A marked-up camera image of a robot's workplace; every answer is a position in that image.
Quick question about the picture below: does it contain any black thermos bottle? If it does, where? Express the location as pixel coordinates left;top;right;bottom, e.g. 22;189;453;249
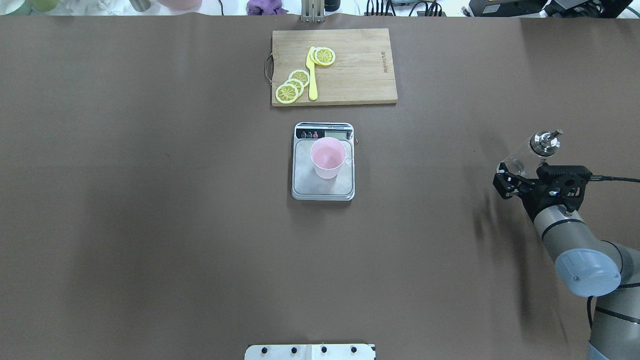
324;0;341;12

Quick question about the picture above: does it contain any silver digital kitchen scale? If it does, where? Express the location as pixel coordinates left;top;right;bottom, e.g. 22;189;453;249
291;121;355;202

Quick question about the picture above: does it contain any yellow plastic knife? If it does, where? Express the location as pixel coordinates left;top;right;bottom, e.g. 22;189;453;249
305;50;318;101

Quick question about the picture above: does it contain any purple cloth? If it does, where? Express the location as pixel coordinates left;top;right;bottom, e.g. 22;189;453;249
246;0;289;16

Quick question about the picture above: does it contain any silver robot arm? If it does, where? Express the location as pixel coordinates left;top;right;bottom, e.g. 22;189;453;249
493;162;640;360

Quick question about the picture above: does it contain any glass sauce bottle metal cap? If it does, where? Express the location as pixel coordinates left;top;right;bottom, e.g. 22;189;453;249
502;129;563;179

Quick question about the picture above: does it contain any aluminium frame post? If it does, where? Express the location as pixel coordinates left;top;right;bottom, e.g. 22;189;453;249
301;0;326;24

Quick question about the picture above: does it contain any lemon slice hidden pair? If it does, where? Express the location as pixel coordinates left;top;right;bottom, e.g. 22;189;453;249
283;79;306;97

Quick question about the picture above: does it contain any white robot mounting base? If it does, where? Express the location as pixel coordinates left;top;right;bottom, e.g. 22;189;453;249
244;343;377;360

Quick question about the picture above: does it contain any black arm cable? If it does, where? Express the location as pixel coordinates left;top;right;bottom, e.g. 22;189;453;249
591;174;640;184

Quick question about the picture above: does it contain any pink plastic cup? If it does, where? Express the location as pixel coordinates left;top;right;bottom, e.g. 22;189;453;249
310;137;346;179

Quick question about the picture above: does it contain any bamboo cutting board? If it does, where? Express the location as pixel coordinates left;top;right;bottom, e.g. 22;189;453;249
270;28;398;107

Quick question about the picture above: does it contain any lemon slice top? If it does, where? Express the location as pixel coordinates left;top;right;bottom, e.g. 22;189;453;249
311;47;336;66

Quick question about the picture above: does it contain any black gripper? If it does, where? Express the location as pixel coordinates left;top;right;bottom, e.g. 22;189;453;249
493;161;565;222

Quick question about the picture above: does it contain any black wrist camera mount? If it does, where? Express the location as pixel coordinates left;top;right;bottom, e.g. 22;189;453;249
536;164;593;214

